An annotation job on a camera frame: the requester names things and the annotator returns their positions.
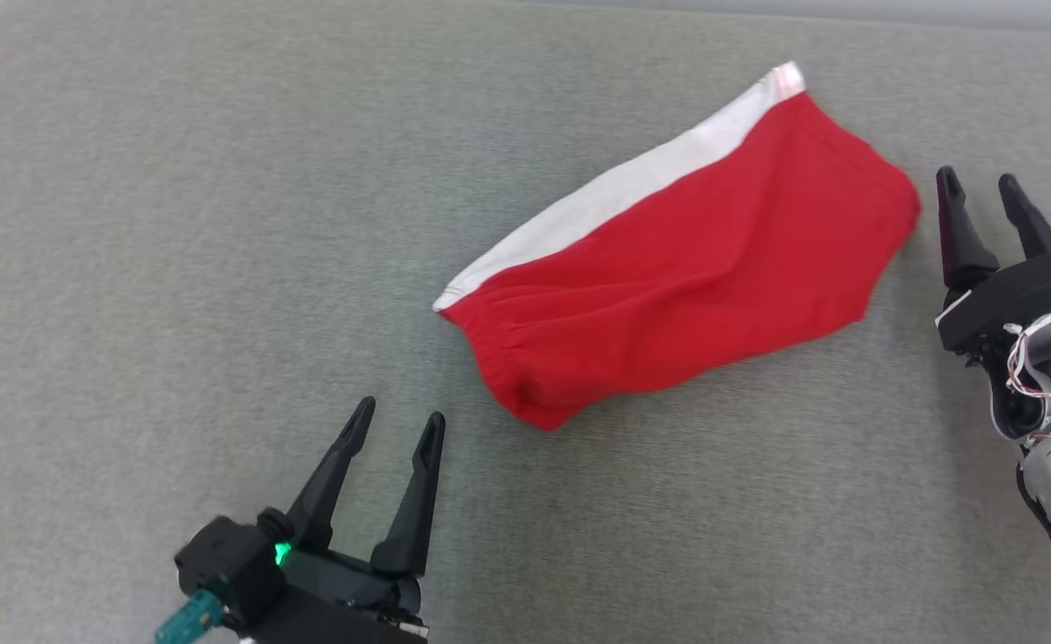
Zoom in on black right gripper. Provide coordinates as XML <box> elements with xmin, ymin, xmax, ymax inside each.
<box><xmin>937</xmin><ymin>166</ymin><xmax>1051</xmax><ymax>352</ymax></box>

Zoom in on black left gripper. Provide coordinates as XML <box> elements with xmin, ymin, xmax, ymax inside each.
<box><xmin>248</xmin><ymin>396</ymin><xmax>446</xmax><ymax>644</ymax></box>

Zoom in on red shorts with white stripe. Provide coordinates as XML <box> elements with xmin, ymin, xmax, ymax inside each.
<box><xmin>433</xmin><ymin>61</ymin><xmax>922</xmax><ymax>432</ymax></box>

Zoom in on teal camera cable plug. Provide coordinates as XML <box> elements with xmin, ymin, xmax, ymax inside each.
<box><xmin>155</xmin><ymin>590</ymin><xmax>224</xmax><ymax>644</ymax></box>

